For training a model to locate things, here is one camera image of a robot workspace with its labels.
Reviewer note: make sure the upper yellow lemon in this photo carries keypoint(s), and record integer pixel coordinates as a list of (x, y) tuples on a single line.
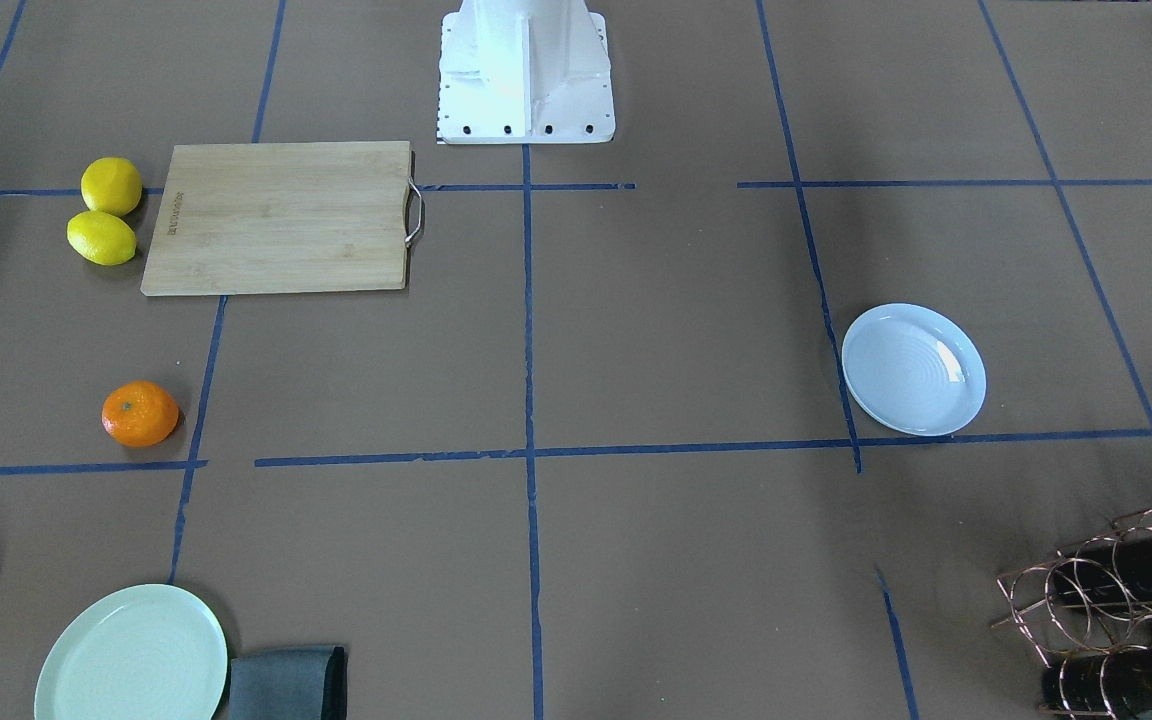
[(113, 185)]

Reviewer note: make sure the yellow lemon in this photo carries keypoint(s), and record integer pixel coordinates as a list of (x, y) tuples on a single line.
[(101, 238), (113, 185)]

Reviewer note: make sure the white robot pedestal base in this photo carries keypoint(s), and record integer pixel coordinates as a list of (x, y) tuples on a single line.
[(524, 72)]

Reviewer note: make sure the dark wine bottle lower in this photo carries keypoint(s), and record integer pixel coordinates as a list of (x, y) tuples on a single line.
[(1107, 684)]

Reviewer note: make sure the folded grey cloth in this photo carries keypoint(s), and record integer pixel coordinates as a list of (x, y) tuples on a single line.
[(297, 682)]

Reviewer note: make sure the dark wine bottle upper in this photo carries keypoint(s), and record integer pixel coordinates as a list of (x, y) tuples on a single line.
[(1108, 574)]

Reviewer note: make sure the bamboo cutting board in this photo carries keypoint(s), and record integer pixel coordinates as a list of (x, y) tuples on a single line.
[(301, 217)]

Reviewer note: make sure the light green plate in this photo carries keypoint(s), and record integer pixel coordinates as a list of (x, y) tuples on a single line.
[(150, 651)]

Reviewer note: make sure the light blue plate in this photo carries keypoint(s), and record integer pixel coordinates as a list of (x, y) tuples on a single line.
[(914, 370)]

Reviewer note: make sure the lower yellow lemon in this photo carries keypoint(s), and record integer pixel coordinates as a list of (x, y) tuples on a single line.
[(101, 238)]

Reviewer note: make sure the orange fruit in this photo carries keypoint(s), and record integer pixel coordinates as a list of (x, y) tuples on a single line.
[(139, 414)]

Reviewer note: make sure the copper wire bottle rack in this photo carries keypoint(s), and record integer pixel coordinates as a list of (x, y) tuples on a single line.
[(1087, 614)]

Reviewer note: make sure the dark wine bottle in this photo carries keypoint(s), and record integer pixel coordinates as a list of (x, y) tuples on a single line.
[(1107, 684), (1108, 574)]

